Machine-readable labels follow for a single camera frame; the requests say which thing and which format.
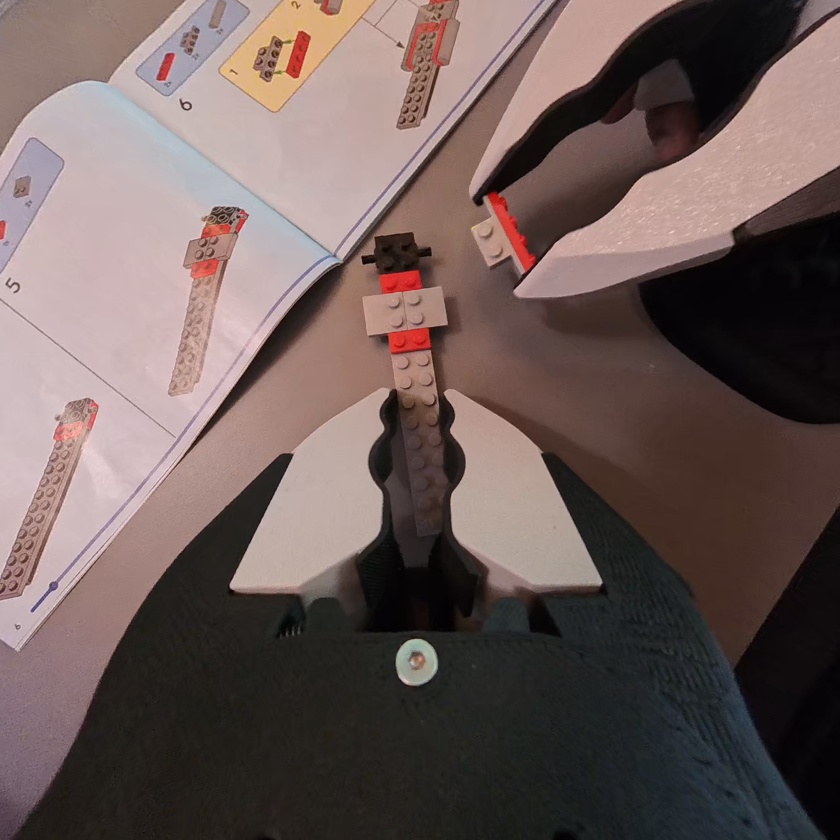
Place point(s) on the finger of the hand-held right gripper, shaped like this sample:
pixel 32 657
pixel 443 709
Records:
pixel 564 72
pixel 722 190

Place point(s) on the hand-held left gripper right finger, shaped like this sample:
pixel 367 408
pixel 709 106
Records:
pixel 518 518

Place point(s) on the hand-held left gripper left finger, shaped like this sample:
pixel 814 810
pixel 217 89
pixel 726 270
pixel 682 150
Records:
pixel 315 512

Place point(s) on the long grey red brick assembly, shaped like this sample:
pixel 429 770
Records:
pixel 417 394

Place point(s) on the red plate with grey piece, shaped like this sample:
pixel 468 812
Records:
pixel 508 223

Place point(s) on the person's right hand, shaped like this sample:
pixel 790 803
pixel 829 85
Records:
pixel 670 128

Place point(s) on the open instruction booklet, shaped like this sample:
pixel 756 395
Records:
pixel 164 197

